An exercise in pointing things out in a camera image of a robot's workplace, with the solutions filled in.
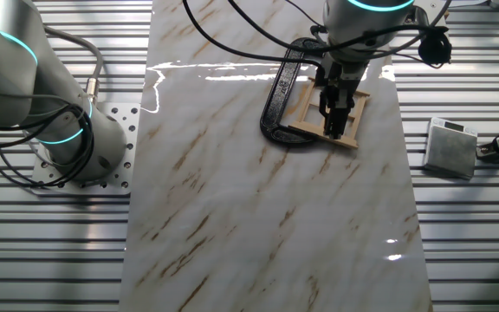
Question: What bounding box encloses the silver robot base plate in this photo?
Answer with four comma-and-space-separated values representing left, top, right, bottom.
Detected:
30, 102, 141, 197

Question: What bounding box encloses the black C-clamp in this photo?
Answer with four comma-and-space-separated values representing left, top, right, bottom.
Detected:
259, 37, 333, 146

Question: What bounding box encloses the small wooden window frame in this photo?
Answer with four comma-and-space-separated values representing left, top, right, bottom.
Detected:
288, 77, 371, 150

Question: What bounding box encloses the black cable bundle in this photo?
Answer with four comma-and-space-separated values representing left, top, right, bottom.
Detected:
0, 101, 98, 191

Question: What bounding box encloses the grey cable with metal connector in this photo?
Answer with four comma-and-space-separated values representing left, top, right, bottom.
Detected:
41, 24, 106, 107

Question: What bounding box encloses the silver digital scale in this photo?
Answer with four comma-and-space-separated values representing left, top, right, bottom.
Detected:
422, 116, 479, 180

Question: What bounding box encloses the white marble pattern board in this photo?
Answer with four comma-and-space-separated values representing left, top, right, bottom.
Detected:
118, 0, 434, 312

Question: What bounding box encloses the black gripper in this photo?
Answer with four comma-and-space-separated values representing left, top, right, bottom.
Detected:
317, 59, 369, 140

